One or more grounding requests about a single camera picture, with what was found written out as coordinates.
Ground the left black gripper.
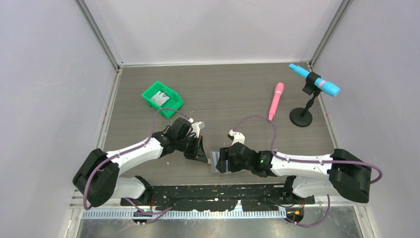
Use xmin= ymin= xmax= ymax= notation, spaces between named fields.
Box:
xmin=176 ymin=134 xmax=208 ymax=163

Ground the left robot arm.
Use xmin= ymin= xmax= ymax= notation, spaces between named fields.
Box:
xmin=72 ymin=118 xmax=209 ymax=207

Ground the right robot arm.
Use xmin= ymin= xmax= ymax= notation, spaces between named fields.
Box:
xmin=212 ymin=142 xmax=371 ymax=204

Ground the grey card in bin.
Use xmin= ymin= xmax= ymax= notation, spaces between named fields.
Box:
xmin=151 ymin=91 xmax=170 ymax=107

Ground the green plastic bin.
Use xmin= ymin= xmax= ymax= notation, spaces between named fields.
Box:
xmin=141 ymin=81 xmax=184 ymax=110

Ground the black microphone stand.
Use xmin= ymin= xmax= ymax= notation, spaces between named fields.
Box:
xmin=289 ymin=90 xmax=321 ymax=127

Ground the pink toy microphone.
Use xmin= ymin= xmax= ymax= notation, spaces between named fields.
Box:
xmin=268 ymin=82 xmax=284 ymax=121

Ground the blue toy microphone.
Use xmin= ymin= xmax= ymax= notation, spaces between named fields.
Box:
xmin=289 ymin=63 xmax=341 ymax=97

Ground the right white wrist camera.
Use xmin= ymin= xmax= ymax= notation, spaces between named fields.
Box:
xmin=228 ymin=130 xmax=245 ymax=145

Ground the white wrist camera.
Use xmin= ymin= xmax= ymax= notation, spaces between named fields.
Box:
xmin=188 ymin=118 xmax=205 ymax=138
xmin=228 ymin=130 xmax=245 ymax=145

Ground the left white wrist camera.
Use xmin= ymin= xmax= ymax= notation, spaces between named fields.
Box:
xmin=188 ymin=118 xmax=205 ymax=138

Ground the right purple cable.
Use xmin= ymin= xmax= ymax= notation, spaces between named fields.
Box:
xmin=233 ymin=115 xmax=383 ymax=184

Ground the purple cable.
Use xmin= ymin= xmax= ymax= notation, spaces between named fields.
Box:
xmin=82 ymin=108 xmax=194 ymax=211
xmin=233 ymin=115 xmax=383 ymax=184

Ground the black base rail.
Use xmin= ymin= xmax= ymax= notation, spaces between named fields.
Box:
xmin=132 ymin=183 xmax=315 ymax=212

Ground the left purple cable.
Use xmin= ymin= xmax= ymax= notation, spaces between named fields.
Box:
xmin=82 ymin=108 xmax=194 ymax=211

